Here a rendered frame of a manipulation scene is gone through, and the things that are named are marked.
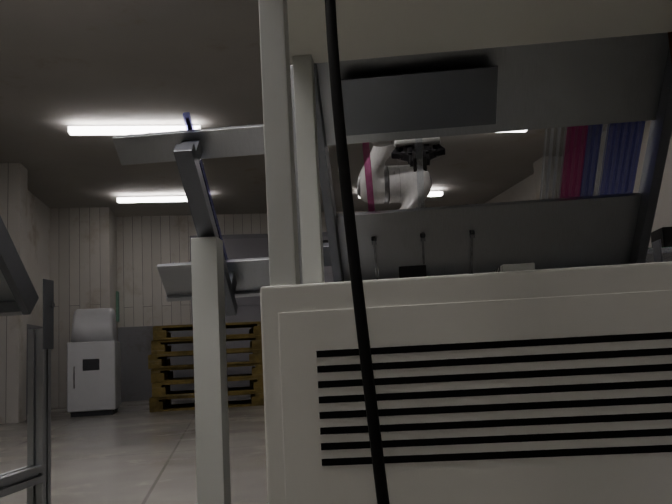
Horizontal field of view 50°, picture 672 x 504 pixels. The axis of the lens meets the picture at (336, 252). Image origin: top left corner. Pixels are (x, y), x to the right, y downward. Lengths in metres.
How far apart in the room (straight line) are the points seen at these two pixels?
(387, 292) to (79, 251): 10.22
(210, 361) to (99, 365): 7.01
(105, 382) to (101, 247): 2.84
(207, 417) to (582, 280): 1.02
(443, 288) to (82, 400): 7.97
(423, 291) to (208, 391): 0.92
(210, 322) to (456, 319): 0.93
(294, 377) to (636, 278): 0.37
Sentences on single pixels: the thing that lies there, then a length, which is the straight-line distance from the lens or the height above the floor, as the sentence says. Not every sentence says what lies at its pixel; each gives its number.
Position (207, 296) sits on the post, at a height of 0.68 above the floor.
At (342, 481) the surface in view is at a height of 0.41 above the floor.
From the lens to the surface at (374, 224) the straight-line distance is 1.63.
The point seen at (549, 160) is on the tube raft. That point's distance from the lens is 1.60.
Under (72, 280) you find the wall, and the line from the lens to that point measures 10.90.
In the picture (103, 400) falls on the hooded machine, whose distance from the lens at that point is 8.62.
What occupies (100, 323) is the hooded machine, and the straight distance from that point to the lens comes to 8.76.
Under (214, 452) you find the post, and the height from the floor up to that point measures 0.35.
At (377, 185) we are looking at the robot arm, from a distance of 2.26.
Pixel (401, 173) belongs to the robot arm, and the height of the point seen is 1.08.
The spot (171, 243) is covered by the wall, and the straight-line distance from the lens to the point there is 11.53.
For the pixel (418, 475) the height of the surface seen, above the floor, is 0.41.
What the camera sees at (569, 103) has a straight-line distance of 1.53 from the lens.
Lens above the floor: 0.54
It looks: 8 degrees up
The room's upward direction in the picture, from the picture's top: 3 degrees counter-clockwise
